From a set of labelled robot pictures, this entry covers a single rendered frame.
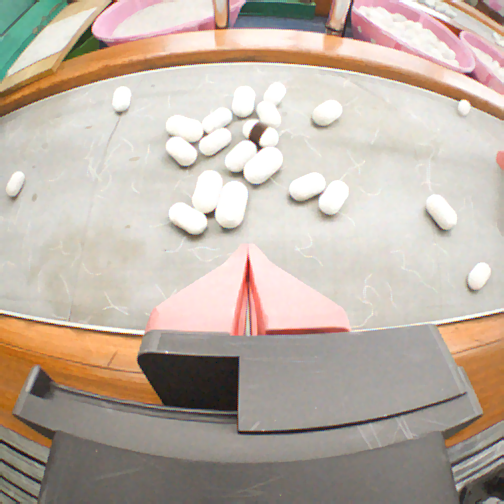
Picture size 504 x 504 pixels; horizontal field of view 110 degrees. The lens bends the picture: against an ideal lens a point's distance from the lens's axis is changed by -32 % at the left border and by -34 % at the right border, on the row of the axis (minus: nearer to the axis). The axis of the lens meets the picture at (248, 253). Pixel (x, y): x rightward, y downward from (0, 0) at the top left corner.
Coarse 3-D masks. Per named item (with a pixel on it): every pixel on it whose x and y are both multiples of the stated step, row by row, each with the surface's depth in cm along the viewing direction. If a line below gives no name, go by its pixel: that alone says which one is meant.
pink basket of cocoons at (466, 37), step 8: (464, 32) 30; (464, 40) 28; (472, 40) 32; (480, 40) 31; (480, 48) 33; (488, 48) 32; (496, 56) 32; (480, 64) 28; (472, 72) 31; (480, 72) 29; (488, 72) 27; (488, 80) 28; (496, 80) 27
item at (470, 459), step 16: (0, 432) 20; (496, 432) 21; (0, 448) 20; (16, 448) 21; (32, 448) 21; (448, 448) 21; (464, 448) 21; (480, 448) 20; (496, 448) 20; (0, 464) 19; (16, 464) 19; (32, 464) 20; (464, 464) 20; (480, 464) 19; (496, 464) 19; (0, 480) 18; (16, 480) 18; (32, 480) 19; (464, 480) 19; (0, 496) 16; (16, 496) 17; (32, 496) 18
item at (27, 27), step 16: (48, 0) 25; (64, 0) 30; (80, 0) 38; (32, 16) 24; (48, 16) 28; (16, 32) 22; (32, 32) 26; (0, 48) 20; (16, 48) 24; (0, 64) 22; (0, 80) 24
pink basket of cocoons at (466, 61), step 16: (368, 0) 32; (352, 16) 30; (416, 16) 32; (352, 32) 35; (368, 32) 29; (384, 32) 26; (432, 32) 32; (448, 32) 29; (400, 48) 27; (416, 48) 25; (464, 48) 28; (448, 64) 24; (464, 64) 29
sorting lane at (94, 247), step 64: (256, 64) 26; (0, 128) 25; (64, 128) 24; (128, 128) 23; (320, 128) 23; (384, 128) 24; (448, 128) 24; (0, 192) 22; (64, 192) 22; (128, 192) 22; (192, 192) 21; (256, 192) 21; (384, 192) 22; (448, 192) 22; (0, 256) 20; (64, 256) 20; (128, 256) 20; (192, 256) 20; (320, 256) 20; (384, 256) 20; (448, 256) 20; (64, 320) 19; (128, 320) 19; (384, 320) 19; (448, 320) 19
